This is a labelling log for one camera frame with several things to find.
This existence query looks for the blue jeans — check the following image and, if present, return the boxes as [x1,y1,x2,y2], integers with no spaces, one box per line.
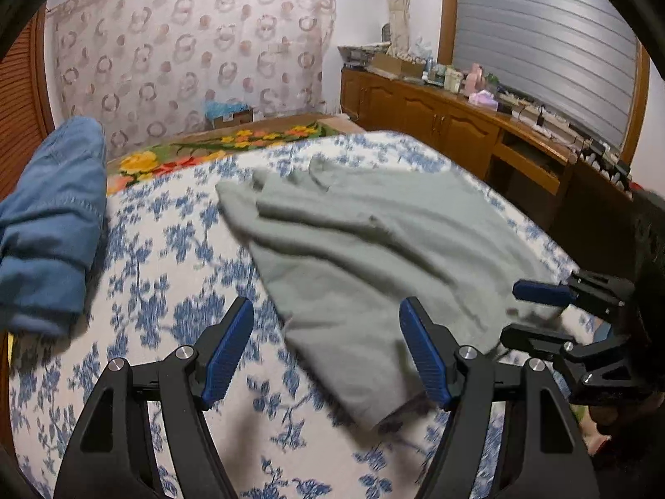
[0,116,110,336]

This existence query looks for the cream window curtain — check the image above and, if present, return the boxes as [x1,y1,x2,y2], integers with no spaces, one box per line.
[382,0,461,58]

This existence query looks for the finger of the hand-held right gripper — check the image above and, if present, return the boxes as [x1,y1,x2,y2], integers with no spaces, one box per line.
[500,324,632,375]
[513,269,635,318]

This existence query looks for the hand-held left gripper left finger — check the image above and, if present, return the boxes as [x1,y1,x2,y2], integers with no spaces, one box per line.
[52,296,255,499]

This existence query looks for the ring patterned curtain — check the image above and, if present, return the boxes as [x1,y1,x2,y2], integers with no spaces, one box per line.
[44,0,338,149]

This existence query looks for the open cardboard box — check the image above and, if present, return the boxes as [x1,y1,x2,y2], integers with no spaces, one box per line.
[370,52,424,78]

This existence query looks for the grey-green pants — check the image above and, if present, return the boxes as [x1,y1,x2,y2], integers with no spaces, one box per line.
[215,158,577,430]

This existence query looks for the colourful flower blanket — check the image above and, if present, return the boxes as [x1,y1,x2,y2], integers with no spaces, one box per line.
[106,114,365,195]

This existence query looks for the wooden louvred wardrobe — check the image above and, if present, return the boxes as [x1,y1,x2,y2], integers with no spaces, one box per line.
[0,10,55,203]

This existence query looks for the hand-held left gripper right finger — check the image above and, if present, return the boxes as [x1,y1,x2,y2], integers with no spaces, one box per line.
[399,296,598,499]

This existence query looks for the blue floral bed sheet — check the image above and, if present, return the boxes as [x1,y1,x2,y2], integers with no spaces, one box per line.
[7,132,608,499]

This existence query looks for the pink tissue box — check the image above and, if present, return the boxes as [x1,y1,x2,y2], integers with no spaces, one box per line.
[468,90,500,111]

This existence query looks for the wooden cabinet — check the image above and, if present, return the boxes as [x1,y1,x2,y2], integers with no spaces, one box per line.
[340,67,635,250]

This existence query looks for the cardboard box with blue cloth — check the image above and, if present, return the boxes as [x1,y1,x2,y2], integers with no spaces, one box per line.
[205,100,255,131]

